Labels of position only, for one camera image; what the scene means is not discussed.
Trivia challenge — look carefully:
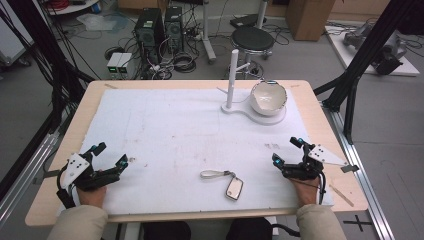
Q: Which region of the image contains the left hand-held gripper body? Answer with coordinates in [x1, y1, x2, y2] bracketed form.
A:
[59, 151, 122, 193]

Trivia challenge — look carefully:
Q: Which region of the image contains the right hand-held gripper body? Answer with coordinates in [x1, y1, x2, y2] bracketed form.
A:
[281, 143, 350, 181]

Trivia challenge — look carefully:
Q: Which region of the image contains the person's left hand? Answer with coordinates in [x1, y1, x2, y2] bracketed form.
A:
[76, 185, 108, 208]

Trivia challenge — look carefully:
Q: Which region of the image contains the person's right hand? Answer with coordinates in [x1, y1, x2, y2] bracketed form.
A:
[292, 178, 322, 207]

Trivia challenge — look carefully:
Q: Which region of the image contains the thin wooden stick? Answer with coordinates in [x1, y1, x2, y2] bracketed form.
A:
[328, 183, 355, 208]

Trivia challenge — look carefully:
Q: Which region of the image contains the white bowl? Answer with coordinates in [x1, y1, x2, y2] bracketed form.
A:
[249, 80, 289, 117]

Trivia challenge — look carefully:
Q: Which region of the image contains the white foam mat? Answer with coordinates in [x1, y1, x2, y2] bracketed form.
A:
[57, 87, 335, 216]

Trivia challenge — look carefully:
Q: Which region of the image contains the person's right leg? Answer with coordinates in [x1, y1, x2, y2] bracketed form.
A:
[225, 217, 274, 240]

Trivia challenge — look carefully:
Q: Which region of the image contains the person's leg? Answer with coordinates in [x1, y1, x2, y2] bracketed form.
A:
[142, 221, 193, 240]
[225, 217, 274, 240]

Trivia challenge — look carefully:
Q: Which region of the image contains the person's left leg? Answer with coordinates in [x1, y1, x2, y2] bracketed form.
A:
[142, 221, 193, 240]

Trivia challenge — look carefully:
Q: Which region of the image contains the white power supply box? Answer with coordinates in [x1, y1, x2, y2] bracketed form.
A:
[116, 52, 134, 80]
[106, 52, 123, 80]

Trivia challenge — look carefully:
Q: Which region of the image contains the white stand with pole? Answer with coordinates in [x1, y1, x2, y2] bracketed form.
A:
[216, 48, 288, 127]

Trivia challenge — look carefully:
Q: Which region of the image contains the black round stool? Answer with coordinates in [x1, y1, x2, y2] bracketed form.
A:
[230, 25, 276, 62]

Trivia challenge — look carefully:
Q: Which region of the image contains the cardboard box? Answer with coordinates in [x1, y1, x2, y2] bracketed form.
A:
[285, 0, 337, 42]

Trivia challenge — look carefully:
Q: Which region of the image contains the clear plastic sheet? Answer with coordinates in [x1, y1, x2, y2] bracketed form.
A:
[76, 12, 129, 35]

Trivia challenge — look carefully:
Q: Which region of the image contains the large black computer tower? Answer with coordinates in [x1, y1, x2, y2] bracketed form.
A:
[134, 7, 166, 65]

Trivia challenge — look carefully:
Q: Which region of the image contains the flat black box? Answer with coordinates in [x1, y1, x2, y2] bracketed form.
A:
[229, 13, 268, 29]

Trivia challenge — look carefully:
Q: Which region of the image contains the small black computer tower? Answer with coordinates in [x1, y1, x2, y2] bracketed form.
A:
[163, 6, 185, 52]

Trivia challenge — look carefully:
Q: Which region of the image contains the white desk leg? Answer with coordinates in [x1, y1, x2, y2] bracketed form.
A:
[200, 0, 218, 65]

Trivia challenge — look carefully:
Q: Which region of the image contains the round white table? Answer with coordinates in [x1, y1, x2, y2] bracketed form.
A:
[45, 0, 101, 16]

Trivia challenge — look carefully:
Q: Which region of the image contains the right hand-held gripper cable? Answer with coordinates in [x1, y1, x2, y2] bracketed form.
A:
[317, 171, 327, 205]

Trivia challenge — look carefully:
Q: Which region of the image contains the key fob with grey strap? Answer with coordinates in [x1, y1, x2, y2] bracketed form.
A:
[199, 169, 245, 202]

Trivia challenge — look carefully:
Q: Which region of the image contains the aluminium rail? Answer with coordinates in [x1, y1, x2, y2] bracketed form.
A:
[0, 132, 62, 221]
[321, 100, 396, 240]

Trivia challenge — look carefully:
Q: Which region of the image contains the black metal frame with cables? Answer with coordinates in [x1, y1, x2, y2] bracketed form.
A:
[0, 0, 101, 201]

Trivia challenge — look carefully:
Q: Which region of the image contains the coil of black cable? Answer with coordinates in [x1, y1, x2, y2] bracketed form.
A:
[172, 51, 198, 74]

